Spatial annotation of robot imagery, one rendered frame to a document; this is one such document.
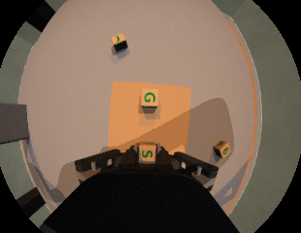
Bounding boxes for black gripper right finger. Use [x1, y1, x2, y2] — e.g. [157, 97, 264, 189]
[155, 144, 218, 191]

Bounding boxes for orange flat mat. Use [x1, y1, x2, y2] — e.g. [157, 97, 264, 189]
[109, 82, 190, 155]

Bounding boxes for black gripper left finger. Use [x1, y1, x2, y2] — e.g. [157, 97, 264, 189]
[75, 143, 140, 184]

